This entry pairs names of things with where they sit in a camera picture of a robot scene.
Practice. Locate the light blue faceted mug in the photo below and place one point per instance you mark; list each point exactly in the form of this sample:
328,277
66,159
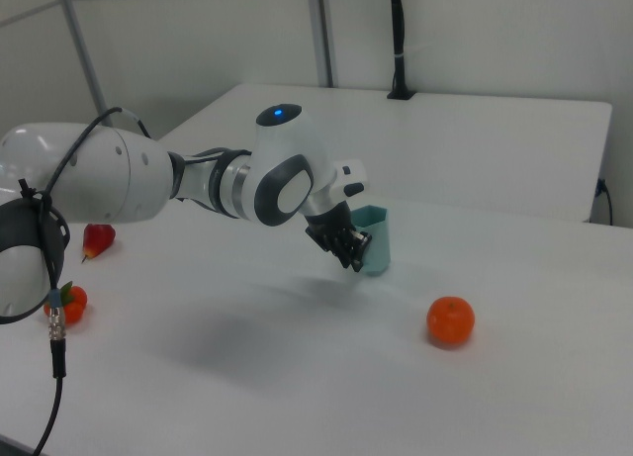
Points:
380,238

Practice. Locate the tangerine bunch with leaves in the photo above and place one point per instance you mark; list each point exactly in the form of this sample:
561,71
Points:
74,305

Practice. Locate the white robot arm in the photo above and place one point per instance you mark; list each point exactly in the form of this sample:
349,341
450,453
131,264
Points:
99,174

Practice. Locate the black pole with clamp base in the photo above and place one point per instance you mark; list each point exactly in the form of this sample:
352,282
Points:
398,40

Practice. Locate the grey metal partition post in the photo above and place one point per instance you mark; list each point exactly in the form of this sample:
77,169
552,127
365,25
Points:
81,45
322,30

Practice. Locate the red wax apple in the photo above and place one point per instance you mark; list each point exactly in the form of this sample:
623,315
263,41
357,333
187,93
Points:
99,237

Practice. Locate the large orange fruit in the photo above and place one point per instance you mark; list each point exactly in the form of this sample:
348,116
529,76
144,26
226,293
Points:
450,321

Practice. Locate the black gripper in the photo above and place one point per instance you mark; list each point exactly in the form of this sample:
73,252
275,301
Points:
331,231

